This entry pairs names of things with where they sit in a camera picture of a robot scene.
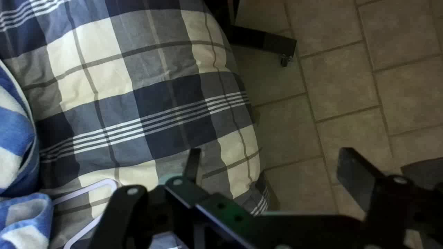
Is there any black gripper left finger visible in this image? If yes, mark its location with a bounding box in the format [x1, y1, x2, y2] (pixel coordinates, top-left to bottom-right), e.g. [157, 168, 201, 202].
[88, 146, 261, 249]

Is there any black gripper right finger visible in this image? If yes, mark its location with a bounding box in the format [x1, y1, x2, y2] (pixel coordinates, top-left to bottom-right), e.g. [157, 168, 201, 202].
[337, 146, 443, 249]

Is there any plaid duvet cover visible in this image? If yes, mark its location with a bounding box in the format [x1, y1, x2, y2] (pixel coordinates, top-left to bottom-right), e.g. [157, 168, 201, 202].
[0, 0, 279, 249]

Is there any blue white striped towel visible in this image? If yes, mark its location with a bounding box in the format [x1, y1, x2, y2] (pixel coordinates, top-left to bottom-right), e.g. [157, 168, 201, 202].
[0, 59, 55, 249]

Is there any black wheeled chair base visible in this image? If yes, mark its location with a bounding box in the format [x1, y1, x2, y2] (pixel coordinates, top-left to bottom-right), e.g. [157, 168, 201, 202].
[203, 0, 298, 67]

